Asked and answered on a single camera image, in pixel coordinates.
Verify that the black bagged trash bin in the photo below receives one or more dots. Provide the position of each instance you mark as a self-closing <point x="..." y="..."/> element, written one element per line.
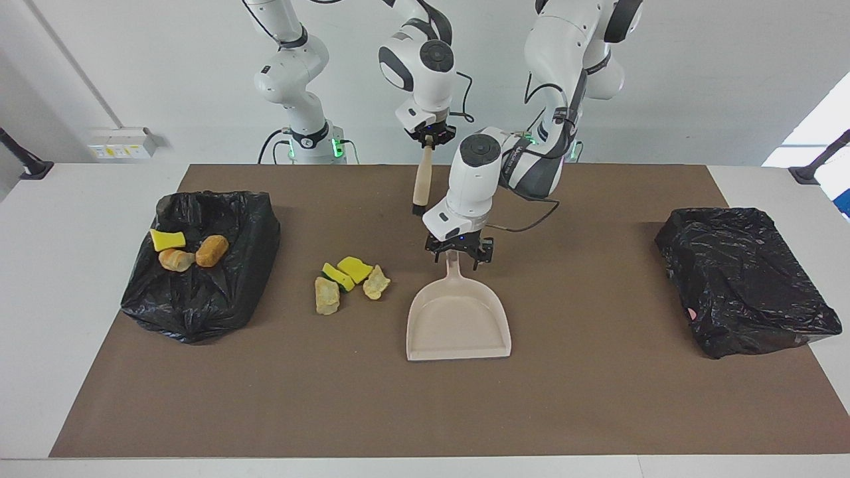
<point x="192" y="299"/>

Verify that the brown table mat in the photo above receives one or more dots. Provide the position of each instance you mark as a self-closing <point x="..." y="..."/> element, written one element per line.
<point x="425" y="398"/>

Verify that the beige plastic dustpan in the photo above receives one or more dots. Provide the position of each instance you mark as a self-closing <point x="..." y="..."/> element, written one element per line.
<point x="458" y="325"/>

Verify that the beige orange foam lump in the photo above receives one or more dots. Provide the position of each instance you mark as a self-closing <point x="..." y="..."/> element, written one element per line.
<point x="176" y="260"/>

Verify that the large yellow sponge piece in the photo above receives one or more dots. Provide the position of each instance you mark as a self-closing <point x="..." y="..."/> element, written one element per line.
<point x="356" y="269"/>

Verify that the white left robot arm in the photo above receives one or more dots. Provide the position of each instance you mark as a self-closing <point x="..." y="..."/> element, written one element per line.
<point x="475" y="179"/>

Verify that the brown bread-like lump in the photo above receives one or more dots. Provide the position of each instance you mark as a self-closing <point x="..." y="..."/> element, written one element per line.
<point x="212" y="251"/>

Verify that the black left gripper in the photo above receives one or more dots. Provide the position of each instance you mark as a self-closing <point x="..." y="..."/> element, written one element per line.
<point x="461" y="240"/>

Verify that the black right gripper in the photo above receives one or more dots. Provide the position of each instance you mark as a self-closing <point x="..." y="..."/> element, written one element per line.
<point x="431" y="131"/>

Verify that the yellow sponge green backing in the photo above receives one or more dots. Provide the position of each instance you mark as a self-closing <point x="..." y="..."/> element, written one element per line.
<point x="335" y="274"/>

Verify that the beige brush black bristles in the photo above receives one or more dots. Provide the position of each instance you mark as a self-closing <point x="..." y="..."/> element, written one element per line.
<point x="423" y="176"/>

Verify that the blue object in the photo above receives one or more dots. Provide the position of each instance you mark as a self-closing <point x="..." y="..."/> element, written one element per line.
<point x="845" y="202"/>

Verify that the white wall outlet box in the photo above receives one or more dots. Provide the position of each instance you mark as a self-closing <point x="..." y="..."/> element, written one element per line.
<point x="119" y="149"/>

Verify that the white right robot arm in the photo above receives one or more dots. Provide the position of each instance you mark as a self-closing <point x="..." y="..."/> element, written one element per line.
<point x="425" y="73"/>

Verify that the small yellow green sponge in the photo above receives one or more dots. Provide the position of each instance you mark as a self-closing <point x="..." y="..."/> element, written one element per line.
<point x="166" y="240"/>

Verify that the black bagged bin pink patch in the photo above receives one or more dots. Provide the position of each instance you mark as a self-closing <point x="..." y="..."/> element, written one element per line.
<point x="744" y="285"/>

